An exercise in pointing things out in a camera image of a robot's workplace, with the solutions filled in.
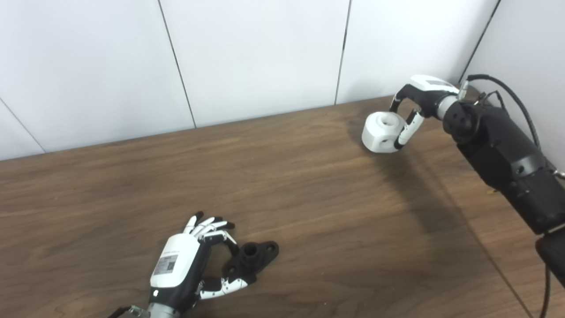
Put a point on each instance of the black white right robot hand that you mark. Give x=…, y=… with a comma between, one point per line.
x=430, y=95

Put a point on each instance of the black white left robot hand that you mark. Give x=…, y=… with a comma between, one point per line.
x=174, y=260

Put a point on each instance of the round white plastic piece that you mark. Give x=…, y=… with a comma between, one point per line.
x=377, y=134

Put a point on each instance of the black plastic holder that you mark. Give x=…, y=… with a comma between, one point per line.
x=251, y=258

